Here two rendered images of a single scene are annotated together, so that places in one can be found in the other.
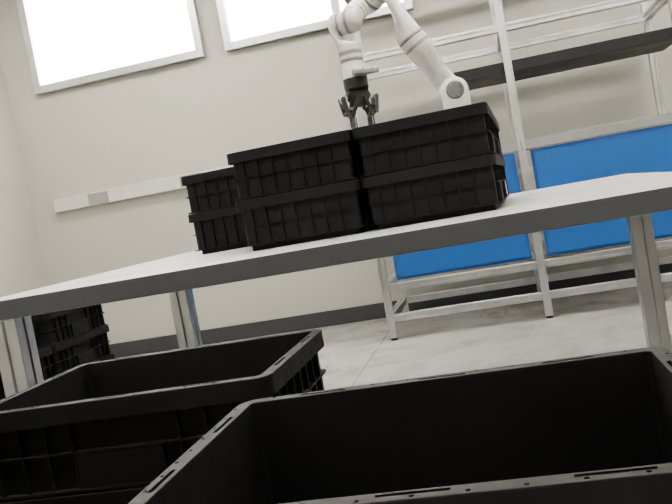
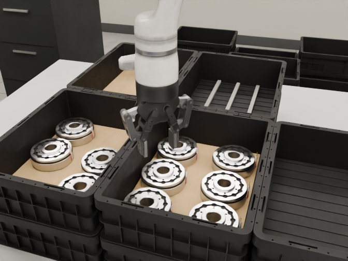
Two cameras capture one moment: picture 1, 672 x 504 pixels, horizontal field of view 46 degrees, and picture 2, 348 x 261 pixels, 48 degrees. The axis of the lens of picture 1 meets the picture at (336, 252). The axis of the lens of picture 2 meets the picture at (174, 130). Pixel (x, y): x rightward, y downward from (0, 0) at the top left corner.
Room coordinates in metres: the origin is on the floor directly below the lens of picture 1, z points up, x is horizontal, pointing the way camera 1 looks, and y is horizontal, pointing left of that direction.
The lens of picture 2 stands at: (3.07, -0.08, 1.43)
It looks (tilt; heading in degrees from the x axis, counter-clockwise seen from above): 32 degrees down; 184
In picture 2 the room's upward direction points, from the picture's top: straight up
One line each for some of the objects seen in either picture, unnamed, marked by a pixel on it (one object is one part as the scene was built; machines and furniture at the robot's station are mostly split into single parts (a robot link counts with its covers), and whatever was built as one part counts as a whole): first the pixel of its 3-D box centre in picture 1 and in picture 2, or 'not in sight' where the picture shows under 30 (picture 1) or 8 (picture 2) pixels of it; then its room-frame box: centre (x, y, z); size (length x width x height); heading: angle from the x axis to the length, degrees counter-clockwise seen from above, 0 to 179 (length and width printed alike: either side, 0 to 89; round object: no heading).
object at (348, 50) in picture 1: (344, 37); (160, 2); (2.46, -0.14, 1.27); 0.09 x 0.07 x 0.15; 65
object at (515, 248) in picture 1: (454, 217); not in sight; (4.22, -0.65, 0.60); 0.72 x 0.03 x 0.56; 78
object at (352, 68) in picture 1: (356, 67); (151, 57); (2.44, -0.16, 1.17); 0.11 x 0.09 x 0.06; 31
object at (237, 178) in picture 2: not in sight; (223, 185); (2.40, -0.01, 0.86); 0.10 x 0.10 x 0.01
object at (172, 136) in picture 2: not in sight; (172, 139); (2.44, -0.12, 1.00); 0.02 x 0.01 x 0.04; 31
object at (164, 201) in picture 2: not in sight; (146, 204); (2.47, -0.18, 0.86); 0.10 x 0.10 x 0.01
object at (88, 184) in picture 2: not in sight; (80, 186); (2.43, -0.33, 0.86); 0.05 x 0.05 x 0.01
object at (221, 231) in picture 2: not in sight; (195, 158); (2.38, -0.08, 0.92); 0.40 x 0.30 x 0.02; 166
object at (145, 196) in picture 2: not in sight; (146, 202); (2.47, -0.18, 0.86); 0.05 x 0.05 x 0.01
